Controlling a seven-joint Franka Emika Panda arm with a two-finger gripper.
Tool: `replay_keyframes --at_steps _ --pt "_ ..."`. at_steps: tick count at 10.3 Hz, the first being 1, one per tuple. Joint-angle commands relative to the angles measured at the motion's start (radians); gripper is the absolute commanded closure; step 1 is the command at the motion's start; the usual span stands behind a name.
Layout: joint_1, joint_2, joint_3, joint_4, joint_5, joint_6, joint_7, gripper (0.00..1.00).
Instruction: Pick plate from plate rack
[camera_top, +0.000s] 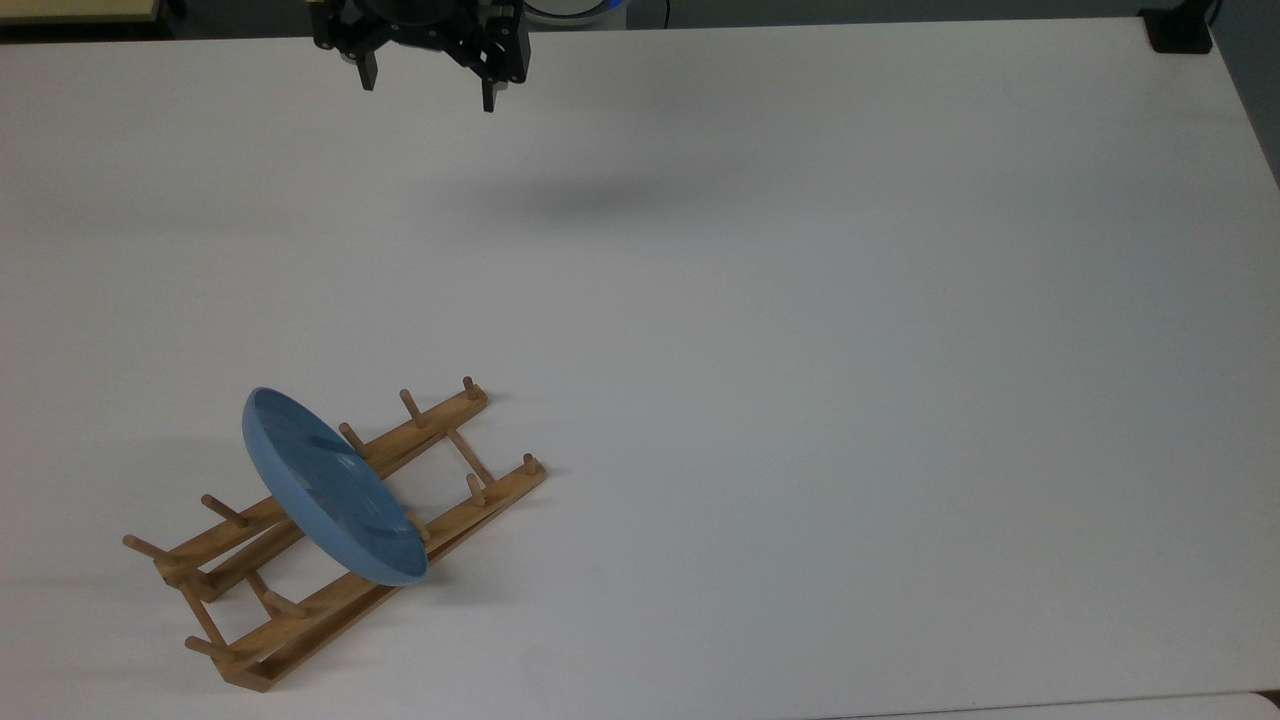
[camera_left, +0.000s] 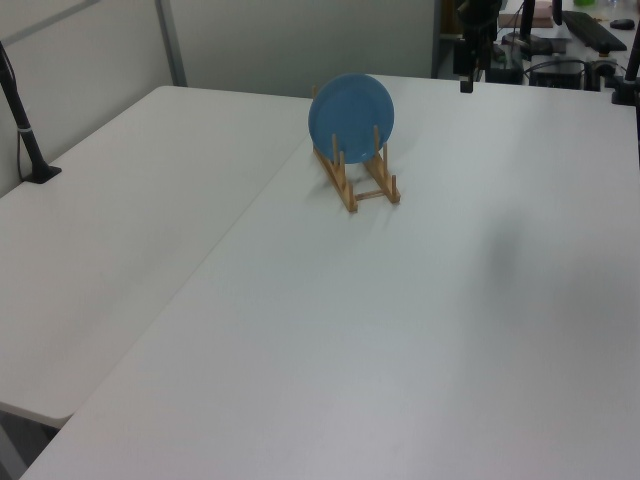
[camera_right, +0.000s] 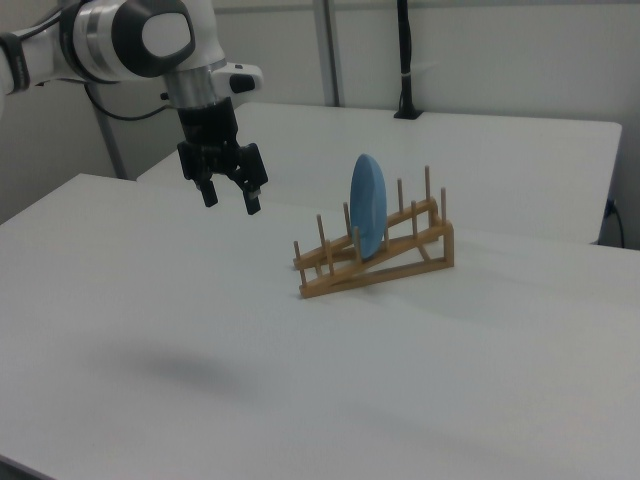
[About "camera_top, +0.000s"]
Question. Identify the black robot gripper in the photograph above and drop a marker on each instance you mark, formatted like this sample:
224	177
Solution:
420	22

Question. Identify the blue round plate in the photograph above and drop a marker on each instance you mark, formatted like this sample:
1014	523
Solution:
330	490

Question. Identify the wooden plate rack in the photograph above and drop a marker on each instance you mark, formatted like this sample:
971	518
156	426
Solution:
300	610

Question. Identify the yellow wooden furniture edge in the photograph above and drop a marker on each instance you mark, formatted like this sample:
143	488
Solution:
75	10

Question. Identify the black clamp block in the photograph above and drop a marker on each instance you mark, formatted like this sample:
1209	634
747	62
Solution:
1178	30

